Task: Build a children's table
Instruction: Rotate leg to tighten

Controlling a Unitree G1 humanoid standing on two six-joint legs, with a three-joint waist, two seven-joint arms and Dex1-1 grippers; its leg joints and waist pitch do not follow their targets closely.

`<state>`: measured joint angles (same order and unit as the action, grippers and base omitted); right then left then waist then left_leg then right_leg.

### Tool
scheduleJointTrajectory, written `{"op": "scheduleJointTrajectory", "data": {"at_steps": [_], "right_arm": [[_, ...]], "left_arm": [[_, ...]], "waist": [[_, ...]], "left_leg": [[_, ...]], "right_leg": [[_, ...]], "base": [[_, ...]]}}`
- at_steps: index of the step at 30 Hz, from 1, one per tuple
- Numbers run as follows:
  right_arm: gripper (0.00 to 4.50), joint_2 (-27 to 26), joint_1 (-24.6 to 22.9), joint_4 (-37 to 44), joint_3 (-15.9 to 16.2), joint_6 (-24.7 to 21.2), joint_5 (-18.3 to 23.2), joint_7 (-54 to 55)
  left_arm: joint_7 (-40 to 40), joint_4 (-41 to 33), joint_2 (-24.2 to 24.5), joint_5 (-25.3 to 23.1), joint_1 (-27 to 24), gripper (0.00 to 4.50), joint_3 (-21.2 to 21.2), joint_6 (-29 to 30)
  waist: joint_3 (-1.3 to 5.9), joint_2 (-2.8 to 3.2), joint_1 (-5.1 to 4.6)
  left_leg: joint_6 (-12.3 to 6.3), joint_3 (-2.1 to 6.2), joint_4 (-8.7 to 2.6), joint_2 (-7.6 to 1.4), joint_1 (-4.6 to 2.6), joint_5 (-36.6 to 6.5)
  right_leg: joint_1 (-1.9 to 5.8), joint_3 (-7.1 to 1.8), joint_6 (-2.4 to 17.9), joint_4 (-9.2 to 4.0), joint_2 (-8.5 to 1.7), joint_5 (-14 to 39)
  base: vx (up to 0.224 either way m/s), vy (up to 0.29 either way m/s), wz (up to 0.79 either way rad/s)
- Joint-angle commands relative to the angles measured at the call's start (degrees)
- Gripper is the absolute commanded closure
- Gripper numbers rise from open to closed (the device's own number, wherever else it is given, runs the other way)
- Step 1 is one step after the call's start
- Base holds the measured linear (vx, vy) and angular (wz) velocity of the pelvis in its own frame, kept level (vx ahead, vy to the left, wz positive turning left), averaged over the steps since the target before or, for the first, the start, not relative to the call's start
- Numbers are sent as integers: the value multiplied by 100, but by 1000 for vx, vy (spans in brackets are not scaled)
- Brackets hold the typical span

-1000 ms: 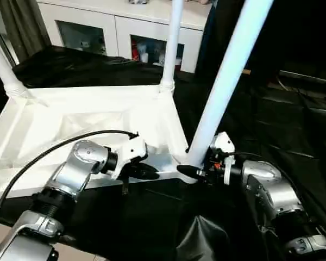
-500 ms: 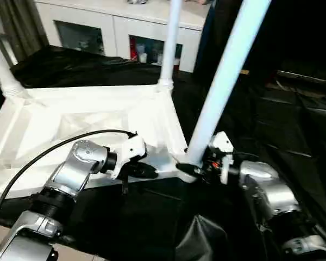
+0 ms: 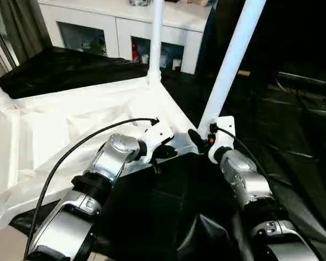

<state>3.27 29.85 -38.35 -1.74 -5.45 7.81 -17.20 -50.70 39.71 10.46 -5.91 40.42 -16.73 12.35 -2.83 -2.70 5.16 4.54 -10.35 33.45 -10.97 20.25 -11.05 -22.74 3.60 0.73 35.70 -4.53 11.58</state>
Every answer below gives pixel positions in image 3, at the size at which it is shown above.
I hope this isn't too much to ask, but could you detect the white plastic table top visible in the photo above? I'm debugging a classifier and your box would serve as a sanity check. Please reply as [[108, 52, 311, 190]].
[[0, 76, 204, 232]]

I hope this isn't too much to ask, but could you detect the black table mat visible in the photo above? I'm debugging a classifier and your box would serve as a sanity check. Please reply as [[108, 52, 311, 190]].
[[0, 46, 326, 261]]

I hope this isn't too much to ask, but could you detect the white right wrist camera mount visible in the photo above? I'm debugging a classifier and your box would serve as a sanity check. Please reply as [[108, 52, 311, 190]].
[[206, 115, 236, 164]]

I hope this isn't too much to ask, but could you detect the grey curtain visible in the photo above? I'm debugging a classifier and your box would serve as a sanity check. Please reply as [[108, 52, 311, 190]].
[[0, 0, 52, 65]]

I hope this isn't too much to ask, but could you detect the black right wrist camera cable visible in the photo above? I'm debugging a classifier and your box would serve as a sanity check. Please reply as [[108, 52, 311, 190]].
[[212, 126, 326, 261]]

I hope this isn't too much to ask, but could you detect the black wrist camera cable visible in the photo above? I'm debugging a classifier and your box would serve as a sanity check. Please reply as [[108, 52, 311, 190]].
[[23, 117, 160, 260], [212, 126, 326, 261]]

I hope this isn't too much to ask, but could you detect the white cabinet with glass doors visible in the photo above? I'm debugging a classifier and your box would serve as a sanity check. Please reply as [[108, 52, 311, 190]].
[[37, 0, 211, 74]]

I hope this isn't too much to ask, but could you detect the long dark metal rod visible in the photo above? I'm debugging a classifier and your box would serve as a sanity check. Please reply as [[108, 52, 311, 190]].
[[277, 71, 326, 88]]

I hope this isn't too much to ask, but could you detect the black left wrist camera cable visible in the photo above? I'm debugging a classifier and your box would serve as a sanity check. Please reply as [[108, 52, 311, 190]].
[[23, 117, 160, 260]]

